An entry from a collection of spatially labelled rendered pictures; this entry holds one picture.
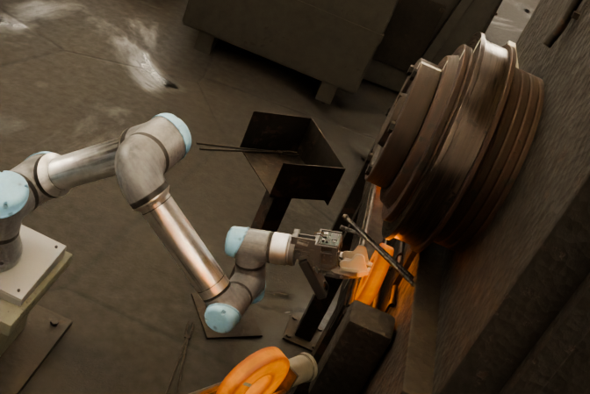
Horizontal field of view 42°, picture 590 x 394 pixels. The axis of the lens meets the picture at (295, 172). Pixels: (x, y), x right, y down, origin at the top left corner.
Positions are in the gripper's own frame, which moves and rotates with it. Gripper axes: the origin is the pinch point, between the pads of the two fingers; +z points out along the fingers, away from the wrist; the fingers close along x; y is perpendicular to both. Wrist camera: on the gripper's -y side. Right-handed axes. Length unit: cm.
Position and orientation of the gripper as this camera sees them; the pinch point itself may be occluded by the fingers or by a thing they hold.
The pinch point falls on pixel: (373, 271)
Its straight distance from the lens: 180.4
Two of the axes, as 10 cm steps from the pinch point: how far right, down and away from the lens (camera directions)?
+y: 0.5, -8.8, -4.8
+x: 2.1, -4.6, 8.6
